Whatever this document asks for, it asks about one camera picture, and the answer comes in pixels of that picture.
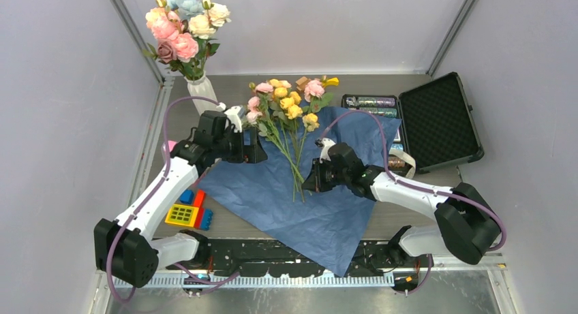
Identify light pink flower stem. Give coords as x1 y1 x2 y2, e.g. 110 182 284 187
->
243 96 305 202

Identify cream satin ribbon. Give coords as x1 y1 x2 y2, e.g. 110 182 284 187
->
388 148 416 168

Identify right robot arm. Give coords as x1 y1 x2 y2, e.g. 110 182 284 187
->
302 138 505 267

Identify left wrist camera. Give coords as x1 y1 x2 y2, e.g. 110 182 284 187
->
217 102 246 133

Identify yellow grid toy block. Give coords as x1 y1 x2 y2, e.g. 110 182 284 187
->
164 204 199 228

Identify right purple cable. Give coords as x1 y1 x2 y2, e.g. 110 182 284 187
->
318 110 508 252

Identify yellow flower stems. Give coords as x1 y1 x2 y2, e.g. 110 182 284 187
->
267 79 320 200

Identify blue studded toy brick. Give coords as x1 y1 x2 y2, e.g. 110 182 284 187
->
198 208 213 231

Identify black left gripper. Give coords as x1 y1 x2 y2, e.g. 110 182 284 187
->
213 127 266 163

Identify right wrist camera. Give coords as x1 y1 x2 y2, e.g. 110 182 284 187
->
315 138 336 163

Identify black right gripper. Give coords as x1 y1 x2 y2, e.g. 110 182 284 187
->
303 157 350 193

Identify black poker chip case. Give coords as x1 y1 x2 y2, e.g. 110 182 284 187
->
341 72 485 174

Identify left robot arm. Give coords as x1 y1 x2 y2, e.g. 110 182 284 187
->
94 106 267 288

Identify orange toy bar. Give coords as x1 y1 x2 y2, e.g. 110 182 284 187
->
193 189 206 230

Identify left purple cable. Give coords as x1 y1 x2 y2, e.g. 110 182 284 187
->
105 95 240 304

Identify pink flowers in vase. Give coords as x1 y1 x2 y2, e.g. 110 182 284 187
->
142 0 231 81

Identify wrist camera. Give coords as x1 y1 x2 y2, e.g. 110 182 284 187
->
217 102 246 133
315 138 336 163

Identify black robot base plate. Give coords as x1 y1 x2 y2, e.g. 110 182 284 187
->
179 239 428 278

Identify yellow wooden arch block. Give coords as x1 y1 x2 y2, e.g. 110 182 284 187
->
322 77 339 88

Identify dark blue wrapping paper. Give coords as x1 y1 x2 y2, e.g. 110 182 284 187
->
198 106 401 277

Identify white ribbed vase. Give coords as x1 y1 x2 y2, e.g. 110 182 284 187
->
185 71 219 114

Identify purple cable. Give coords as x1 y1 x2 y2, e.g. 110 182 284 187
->
318 110 508 252
105 95 240 304

